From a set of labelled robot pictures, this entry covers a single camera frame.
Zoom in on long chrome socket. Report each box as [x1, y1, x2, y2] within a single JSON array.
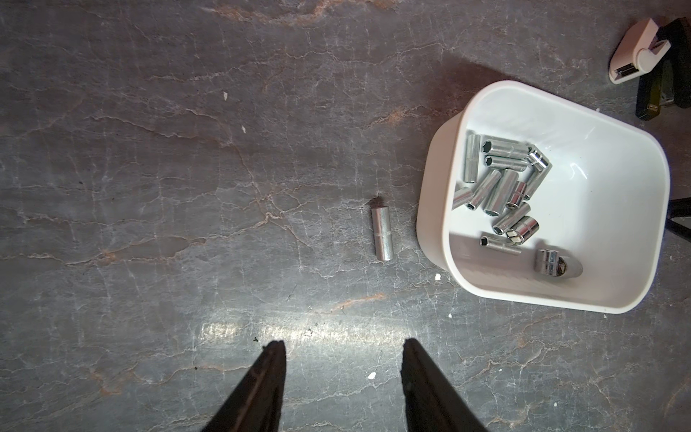
[[371, 206, 393, 262]]

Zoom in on white small stapler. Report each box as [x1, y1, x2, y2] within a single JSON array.
[[608, 18, 671, 85]]

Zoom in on chrome sockets in box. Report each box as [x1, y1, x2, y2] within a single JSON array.
[[450, 131, 554, 257]]

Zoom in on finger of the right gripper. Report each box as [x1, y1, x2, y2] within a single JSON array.
[[665, 197, 691, 242]]

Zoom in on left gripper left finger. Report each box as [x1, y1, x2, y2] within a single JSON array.
[[203, 340, 286, 432]]

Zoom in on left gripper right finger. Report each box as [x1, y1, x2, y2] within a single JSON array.
[[401, 338, 487, 431]]

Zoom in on white plastic storage box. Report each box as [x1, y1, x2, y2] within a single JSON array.
[[417, 81, 670, 314]]

